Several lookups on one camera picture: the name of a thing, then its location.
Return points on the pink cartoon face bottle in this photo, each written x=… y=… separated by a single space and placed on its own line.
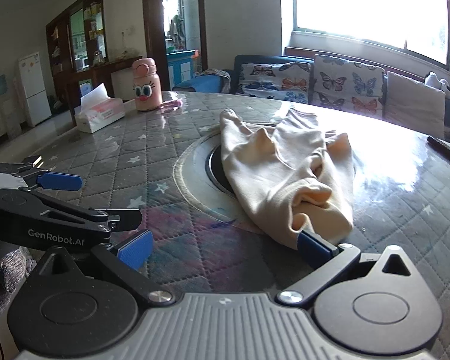
x=146 y=90

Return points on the cream garment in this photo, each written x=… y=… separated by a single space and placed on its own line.
x=270 y=172

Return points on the window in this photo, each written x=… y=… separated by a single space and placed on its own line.
x=360 y=0

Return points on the white plush toy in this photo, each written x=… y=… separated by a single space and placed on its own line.
x=433 y=80

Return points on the square butterfly print cushion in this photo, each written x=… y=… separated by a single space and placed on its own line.
x=345 y=82

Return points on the dark blue sofa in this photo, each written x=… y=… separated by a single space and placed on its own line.
x=243 y=60

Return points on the white pink tissue box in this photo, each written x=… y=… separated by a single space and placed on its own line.
x=101 y=114

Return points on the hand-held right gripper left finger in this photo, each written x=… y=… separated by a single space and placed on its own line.
x=135 y=249

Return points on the white refrigerator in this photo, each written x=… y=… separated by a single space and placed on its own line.
x=33 y=90

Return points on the blue cabinet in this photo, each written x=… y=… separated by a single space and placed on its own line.
x=180 y=67

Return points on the blue cloth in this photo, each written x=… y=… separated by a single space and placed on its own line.
x=206 y=82

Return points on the wide butterfly print cushion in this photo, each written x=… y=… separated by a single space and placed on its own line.
x=270 y=78

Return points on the dark wooden display cabinet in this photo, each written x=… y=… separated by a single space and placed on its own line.
x=62 y=45

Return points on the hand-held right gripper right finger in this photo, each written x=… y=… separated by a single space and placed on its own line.
x=315 y=245

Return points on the person's left hand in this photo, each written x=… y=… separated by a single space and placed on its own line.
x=5 y=270

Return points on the plain pale cushion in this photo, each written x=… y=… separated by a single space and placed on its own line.
x=412 y=105

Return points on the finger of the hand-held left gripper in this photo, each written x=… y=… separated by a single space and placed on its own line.
x=123 y=217
x=60 y=182

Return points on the dark wooden door frame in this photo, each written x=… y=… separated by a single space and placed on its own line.
x=152 y=26

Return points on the round inset table cooktop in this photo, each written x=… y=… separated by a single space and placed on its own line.
x=198 y=161

